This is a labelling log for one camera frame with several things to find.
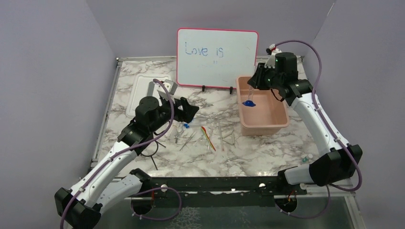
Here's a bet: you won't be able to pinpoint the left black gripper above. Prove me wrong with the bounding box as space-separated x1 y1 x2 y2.
149 94 199 133

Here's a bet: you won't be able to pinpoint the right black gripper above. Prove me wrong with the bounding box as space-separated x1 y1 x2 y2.
247 63 282 91

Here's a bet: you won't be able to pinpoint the black wire ring stand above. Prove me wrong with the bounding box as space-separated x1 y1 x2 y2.
140 141 166 171

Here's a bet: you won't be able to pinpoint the glass stirring rod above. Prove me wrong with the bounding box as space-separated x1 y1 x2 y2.
216 115 224 151

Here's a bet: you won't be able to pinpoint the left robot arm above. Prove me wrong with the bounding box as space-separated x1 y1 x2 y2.
54 96 199 229

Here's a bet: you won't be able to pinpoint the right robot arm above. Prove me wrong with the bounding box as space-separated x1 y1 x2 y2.
247 52 362 194

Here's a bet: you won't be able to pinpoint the metal tweezers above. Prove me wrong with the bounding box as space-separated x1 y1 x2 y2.
180 131 196 151

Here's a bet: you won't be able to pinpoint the pink plastic bin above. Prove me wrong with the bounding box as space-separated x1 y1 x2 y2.
236 76 289 136

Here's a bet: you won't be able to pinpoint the white plastic bin lid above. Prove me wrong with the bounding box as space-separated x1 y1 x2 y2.
126 74 172 118

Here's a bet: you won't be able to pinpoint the pink-framed whiteboard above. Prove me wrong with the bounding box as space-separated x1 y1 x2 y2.
176 28 259 89

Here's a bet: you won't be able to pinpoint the small green-capped vial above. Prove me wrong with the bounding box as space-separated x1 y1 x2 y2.
301 154 313 163

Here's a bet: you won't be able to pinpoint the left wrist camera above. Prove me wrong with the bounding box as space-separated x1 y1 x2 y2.
157 80 178 101

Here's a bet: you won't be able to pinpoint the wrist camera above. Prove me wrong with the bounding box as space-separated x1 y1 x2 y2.
265 44 281 67
157 80 178 101

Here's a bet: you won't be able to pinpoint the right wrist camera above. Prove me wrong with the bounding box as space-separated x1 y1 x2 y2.
265 44 281 67

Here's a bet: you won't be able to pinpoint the black base frame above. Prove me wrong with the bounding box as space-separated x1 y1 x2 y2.
129 176 307 208

